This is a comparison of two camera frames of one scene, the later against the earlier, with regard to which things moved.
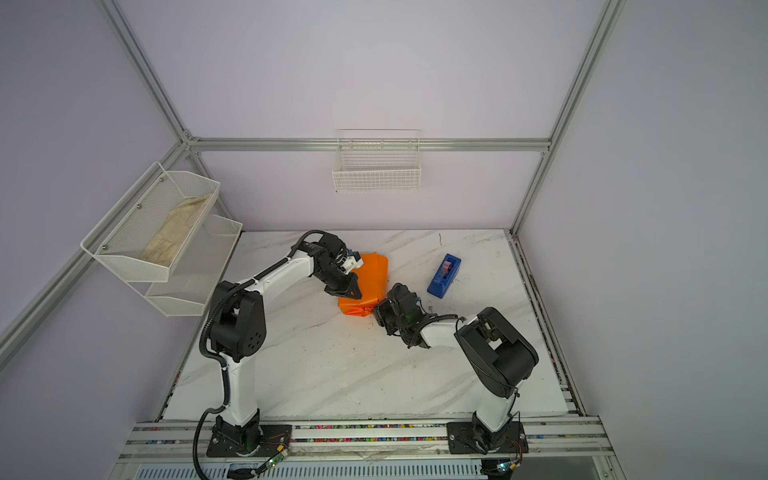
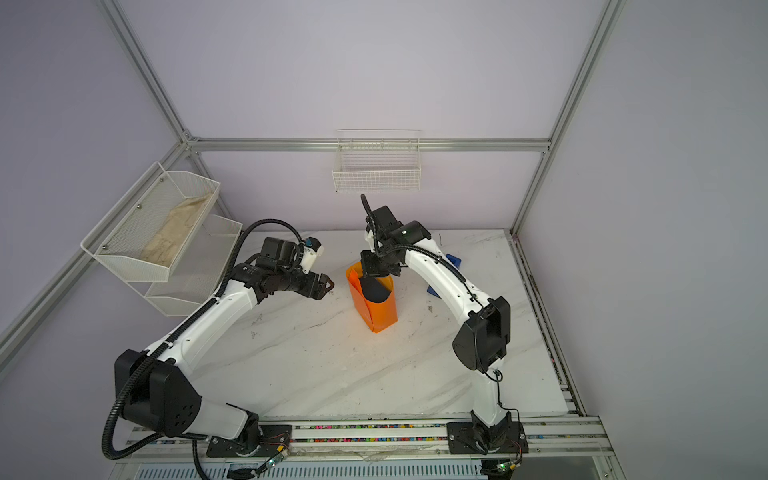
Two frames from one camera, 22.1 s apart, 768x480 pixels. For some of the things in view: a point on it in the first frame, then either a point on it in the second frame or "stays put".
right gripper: x=380 y=311 -> x=368 y=271
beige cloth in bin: x=167 y=242 stays put
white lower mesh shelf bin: x=196 y=272 stays put
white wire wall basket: x=378 y=160 stays put
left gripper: x=352 y=281 -> x=310 y=290
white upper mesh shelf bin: x=151 y=226 stays put
